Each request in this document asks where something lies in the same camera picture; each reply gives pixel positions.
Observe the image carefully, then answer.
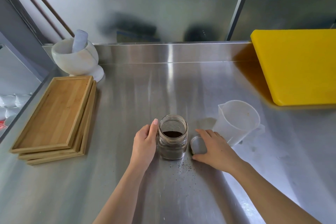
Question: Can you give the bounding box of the gold metal jar lid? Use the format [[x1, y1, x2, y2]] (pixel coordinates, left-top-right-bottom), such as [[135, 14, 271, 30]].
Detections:
[[190, 134, 208, 155]]

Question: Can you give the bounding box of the group of white porcelain tableware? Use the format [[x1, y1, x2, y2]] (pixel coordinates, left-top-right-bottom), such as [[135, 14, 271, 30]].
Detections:
[[0, 94, 32, 138]]

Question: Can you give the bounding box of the person's left forearm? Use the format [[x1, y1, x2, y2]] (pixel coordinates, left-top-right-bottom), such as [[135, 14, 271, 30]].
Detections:
[[92, 163, 155, 224]]

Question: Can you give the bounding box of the yellow plastic cutting board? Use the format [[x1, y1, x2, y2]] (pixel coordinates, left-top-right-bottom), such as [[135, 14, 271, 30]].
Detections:
[[250, 29, 336, 107]]

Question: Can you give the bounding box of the white marble pestle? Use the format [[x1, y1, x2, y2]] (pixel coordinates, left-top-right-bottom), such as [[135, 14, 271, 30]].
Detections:
[[71, 29, 89, 53]]

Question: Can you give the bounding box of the bamboo tray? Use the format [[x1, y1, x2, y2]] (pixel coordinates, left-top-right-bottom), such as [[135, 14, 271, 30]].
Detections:
[[17, 80, 96, 161], [26, 82, 97, 166], [9, 75, 94, 154]]

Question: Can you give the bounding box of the translucent plastic measuring cup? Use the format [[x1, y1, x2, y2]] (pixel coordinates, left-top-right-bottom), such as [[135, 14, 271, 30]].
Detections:
[[212, 100, 266, 147]]

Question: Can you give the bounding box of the person's left hand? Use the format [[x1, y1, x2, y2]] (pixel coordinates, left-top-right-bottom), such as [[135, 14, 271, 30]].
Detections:
[[128, 118, 159, 172]]

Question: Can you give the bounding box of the person's right forearm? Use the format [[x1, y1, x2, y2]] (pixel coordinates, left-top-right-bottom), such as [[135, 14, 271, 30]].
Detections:
[[231, 161, 322, 224]]

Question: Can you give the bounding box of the white marble mortar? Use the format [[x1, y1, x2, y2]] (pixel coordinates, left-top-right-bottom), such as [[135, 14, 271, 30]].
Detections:
[[51, 38, 105, 83]]

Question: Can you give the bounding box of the clear glass jar with handle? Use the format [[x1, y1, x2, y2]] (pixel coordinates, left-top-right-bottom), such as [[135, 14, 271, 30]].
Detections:
[[156, 115, 189, 161]]

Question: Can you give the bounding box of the person's right hand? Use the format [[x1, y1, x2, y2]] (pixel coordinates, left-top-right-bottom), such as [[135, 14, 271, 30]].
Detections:
[[191, 128, 249, 175]]

